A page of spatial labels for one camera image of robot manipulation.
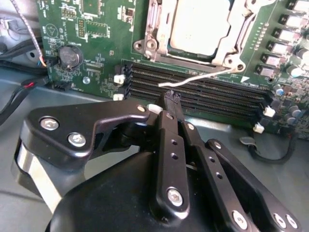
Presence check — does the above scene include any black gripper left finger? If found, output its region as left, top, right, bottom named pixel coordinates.
left=14, top=91, right=192, bottom=221

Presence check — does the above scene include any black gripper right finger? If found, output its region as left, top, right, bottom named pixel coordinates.
left=172, top=94, right=304, bottom=232

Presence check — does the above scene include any silver CPU green edge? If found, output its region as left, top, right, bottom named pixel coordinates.
left=168, top=0, right=233, bottom=56

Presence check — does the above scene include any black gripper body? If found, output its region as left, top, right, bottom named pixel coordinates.
left=45, top=151, right=233, bottom=232

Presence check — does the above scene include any wire locking lever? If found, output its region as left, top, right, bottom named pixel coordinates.
left=157, top=67, right=241, bottom=88

